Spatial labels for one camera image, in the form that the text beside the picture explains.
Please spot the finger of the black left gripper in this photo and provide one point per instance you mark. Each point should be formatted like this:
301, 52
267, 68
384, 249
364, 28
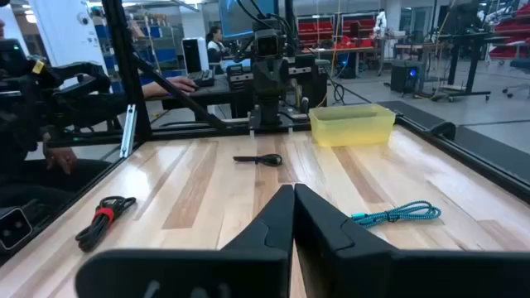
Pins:
264, 111
275, 111

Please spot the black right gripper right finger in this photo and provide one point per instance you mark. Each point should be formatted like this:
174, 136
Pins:
339, 265

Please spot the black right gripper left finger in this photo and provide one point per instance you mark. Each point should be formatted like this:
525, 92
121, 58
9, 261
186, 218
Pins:
256, 269

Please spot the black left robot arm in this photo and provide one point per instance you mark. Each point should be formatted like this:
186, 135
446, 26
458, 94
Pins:
308, 83

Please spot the black label printer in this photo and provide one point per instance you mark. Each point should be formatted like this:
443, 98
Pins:
239, 76

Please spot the person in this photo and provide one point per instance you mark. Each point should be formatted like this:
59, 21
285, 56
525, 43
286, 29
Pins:
215, 45
25, 124

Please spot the black keyboard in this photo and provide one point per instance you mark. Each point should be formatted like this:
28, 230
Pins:
201, 78

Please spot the large monitor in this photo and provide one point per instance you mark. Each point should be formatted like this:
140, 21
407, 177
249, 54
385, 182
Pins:
236, 18

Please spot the rack with red bins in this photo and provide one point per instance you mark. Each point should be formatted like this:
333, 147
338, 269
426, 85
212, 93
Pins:
513, 37
319, 29

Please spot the yellow translucent plastic bin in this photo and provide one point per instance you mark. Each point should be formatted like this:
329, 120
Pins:
352, 128

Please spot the white desktop computer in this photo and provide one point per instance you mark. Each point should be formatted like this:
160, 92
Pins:
194, 54

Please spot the person's hand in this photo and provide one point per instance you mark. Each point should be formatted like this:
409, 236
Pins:
60, 159
180, 85

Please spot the shelf with blue bins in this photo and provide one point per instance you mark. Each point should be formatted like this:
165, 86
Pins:
161, 49

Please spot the white figure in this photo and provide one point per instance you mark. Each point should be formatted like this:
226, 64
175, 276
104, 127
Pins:
380, 22

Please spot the black computer tower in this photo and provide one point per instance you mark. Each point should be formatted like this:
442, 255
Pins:
408, 76

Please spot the black standing desk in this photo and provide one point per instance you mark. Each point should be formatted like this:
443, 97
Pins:
472, 62

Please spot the office chair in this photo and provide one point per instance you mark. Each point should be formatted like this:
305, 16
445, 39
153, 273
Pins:
519, 66

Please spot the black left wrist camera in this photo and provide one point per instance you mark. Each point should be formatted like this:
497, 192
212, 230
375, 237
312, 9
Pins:
268, 45

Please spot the silver aluminium bracket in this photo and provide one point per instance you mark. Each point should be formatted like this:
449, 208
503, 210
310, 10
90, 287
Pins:
128, 130

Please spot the black aluminium table frame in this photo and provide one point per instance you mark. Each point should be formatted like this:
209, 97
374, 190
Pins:
124, 62

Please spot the black frame hook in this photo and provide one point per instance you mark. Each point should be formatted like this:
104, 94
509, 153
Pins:
443, 130

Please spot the black table-level camera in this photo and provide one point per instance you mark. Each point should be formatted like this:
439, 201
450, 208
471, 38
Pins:
14, 227

